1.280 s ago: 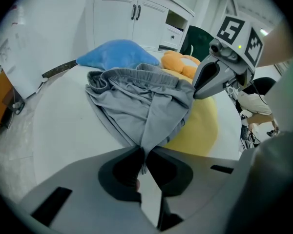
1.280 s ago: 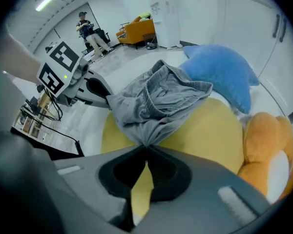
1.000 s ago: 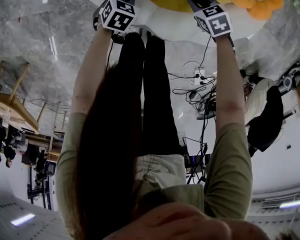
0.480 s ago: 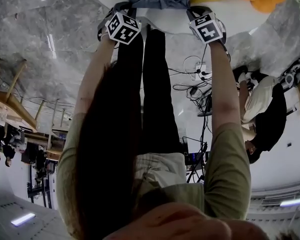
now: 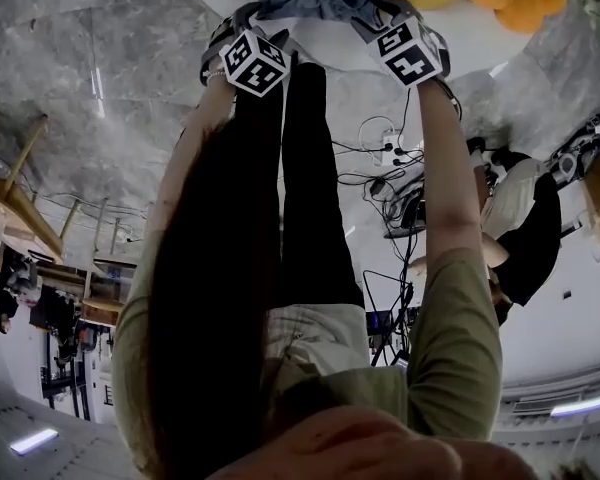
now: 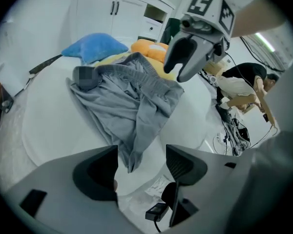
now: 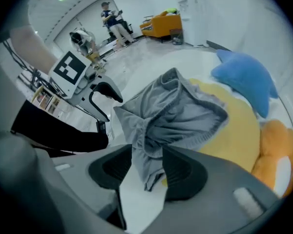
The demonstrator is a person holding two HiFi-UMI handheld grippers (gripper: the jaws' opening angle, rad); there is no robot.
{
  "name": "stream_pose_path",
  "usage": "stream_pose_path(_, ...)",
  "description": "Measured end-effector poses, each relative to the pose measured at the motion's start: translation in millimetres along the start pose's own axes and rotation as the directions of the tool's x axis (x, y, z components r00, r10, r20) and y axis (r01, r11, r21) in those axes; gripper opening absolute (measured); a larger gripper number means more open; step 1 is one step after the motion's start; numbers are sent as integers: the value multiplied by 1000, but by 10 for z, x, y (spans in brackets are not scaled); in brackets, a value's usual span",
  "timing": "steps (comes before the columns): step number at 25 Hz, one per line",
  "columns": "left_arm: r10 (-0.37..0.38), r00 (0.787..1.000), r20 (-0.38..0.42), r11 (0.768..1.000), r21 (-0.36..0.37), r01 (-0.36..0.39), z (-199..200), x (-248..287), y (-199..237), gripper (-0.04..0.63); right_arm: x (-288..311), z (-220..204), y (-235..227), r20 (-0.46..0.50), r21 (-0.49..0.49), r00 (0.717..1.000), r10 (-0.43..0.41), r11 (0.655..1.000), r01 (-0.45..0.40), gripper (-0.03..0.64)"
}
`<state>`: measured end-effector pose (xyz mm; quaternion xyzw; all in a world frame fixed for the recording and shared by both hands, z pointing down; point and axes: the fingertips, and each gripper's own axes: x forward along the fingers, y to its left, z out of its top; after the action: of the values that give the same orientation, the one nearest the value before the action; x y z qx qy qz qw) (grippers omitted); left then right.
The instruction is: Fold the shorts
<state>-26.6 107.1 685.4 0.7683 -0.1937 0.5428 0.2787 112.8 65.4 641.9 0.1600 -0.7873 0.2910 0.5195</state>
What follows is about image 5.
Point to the person's face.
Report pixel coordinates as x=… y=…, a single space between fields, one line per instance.
x=370 y=448

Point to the olive and white shirt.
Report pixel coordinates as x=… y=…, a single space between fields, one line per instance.
x=455 y=343

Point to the white power strip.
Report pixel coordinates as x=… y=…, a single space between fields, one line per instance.
x=392 y=140

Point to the spare grey gripper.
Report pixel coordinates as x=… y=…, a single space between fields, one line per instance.
x=575 y=153

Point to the white round table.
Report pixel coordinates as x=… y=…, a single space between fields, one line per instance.
x=460 y=43

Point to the person's left forearm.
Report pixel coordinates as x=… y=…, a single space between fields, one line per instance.
x=205 y=113

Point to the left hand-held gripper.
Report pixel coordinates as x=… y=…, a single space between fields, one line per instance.
x=255 y=65

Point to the person's right forearm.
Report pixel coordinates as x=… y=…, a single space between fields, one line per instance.
x=450 y=168

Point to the black trousers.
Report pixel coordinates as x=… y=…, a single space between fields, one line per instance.
x=310 y=193

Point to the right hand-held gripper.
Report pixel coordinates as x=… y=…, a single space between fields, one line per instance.
x=410 y=55

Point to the wooden oval side table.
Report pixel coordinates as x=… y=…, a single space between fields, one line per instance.
x=25 y=208

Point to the orange flower plush cushion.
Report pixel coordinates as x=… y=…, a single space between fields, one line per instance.
x=525 y=8

